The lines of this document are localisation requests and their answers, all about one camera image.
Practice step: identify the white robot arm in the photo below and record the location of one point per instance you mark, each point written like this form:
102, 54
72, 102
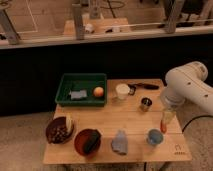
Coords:
185, 82

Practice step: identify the dark metal cup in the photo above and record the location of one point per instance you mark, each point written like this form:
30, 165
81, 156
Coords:
145, 104

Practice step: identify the orange fruit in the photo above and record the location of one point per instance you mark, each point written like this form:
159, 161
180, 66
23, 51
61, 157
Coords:
98, 92

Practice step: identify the black peeler tool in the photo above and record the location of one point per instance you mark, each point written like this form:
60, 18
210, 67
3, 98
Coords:
133, 87

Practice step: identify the wooden background table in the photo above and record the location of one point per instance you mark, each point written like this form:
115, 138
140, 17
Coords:
100, 25

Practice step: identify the banana slice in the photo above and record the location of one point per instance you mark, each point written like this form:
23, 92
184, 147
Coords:
68, 123

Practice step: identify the white cup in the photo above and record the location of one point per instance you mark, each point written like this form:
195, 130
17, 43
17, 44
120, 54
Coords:
122, 91

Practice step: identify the dark brown bowl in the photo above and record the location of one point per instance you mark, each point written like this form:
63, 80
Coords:
56, 131

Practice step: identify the red bowl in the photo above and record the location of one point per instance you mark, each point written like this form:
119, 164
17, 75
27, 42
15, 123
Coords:
81, 138

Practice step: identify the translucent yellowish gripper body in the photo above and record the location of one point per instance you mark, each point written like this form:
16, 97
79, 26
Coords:
168, 115

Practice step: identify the green plastic tray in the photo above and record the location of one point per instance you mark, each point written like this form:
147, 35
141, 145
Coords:
81, 81

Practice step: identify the crumpled blue cloth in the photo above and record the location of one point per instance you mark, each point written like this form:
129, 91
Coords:
119, 143

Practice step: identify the blue sponge in tray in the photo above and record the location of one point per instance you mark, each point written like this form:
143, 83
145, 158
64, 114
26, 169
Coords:
78, 95

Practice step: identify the wooden folding table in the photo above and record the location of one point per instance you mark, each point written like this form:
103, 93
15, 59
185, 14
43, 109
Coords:
123, 115

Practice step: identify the blue cup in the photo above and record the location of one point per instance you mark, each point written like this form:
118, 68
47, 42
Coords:
154, 137

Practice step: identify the dark green sponge block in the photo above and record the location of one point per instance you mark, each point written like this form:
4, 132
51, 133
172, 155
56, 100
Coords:
91, 142

